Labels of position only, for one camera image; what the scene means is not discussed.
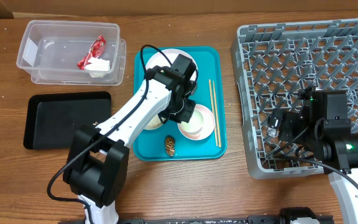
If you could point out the red snack wrapper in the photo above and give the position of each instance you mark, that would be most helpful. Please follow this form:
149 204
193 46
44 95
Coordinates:
95 51

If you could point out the black plastic tray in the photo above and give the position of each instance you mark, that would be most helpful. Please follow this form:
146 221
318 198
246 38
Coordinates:
52 119

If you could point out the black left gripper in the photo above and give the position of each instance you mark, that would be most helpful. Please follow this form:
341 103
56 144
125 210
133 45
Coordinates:
185 116

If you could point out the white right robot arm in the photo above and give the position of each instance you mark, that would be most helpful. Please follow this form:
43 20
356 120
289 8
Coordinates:
322 131

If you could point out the grey dishwasher rack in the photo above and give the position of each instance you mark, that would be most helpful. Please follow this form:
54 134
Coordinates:
271 63

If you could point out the brown food scrap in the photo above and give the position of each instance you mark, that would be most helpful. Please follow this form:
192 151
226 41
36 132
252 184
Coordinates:
170 146

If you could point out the pink round plate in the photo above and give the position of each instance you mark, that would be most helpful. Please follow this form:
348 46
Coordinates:
161 61

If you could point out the teal serving tray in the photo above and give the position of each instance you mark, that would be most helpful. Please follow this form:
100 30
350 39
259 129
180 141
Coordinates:
150 145

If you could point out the white napkin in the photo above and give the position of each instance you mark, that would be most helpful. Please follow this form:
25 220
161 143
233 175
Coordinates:
97 67

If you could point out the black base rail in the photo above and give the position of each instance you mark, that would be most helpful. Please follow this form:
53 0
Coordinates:
301 215

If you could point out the grey bowl with rice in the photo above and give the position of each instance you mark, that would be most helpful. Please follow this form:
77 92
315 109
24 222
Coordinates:
154 123

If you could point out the clear plastic bin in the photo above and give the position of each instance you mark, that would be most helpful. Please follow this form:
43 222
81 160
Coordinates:
50 51

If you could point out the small pink bowl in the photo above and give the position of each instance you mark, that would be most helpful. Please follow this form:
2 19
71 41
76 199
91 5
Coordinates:
208 125

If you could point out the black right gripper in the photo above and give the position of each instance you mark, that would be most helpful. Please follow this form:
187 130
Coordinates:
282 126

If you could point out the white paper cup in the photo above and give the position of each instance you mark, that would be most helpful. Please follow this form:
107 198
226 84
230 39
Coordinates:
195 123

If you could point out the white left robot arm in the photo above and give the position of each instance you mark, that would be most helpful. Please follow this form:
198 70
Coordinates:
98 157

